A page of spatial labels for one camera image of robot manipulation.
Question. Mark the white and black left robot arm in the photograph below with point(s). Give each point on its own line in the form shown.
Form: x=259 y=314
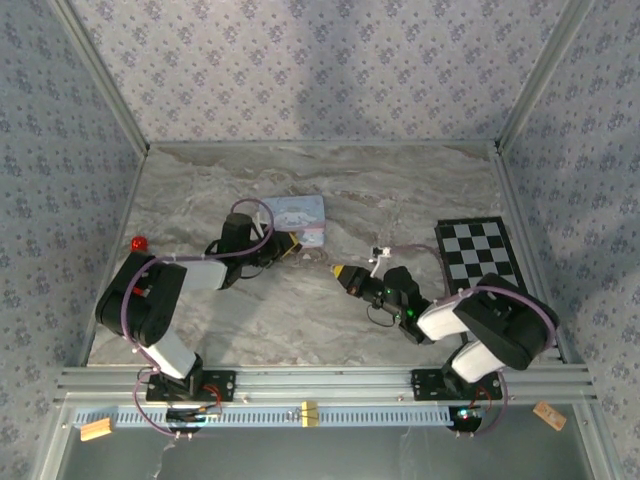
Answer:
x=150 y=300

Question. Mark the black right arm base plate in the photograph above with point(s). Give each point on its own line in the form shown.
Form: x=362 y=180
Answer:
x=427 y=385

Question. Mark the aluminium frame post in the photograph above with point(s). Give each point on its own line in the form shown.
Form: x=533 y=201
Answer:
x=545 y=75
x=100 y=77

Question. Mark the black and grey chessboard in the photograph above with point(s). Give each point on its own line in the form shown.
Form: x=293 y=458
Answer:
x=475 y=245

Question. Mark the aluminium mounting rail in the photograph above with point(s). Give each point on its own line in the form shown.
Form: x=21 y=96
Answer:
x=320 y=382

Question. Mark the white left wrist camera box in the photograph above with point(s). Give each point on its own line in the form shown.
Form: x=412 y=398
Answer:
x=258 y=220

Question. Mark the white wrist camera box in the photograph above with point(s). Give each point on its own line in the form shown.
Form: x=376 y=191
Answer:
x=382 y=251
x=258 y=220

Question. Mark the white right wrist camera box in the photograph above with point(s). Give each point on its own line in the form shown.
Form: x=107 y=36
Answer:
x=382 y=251

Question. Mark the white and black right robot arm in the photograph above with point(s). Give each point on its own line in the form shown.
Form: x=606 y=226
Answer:
x=500 y=325

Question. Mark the red plastic cylinder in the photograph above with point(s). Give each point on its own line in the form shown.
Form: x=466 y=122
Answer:
x=140 y=244

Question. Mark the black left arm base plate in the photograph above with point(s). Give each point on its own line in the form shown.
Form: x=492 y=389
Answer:
x=220 y=385

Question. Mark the yellow wooden block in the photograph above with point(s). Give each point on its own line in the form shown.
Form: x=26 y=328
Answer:
x=310 y=415

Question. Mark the pastel blue cartoon tin box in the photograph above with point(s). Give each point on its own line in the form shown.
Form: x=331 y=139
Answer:
x=302 y=215

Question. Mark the light wooden block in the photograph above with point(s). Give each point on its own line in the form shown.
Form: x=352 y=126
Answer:
x=96 y=430

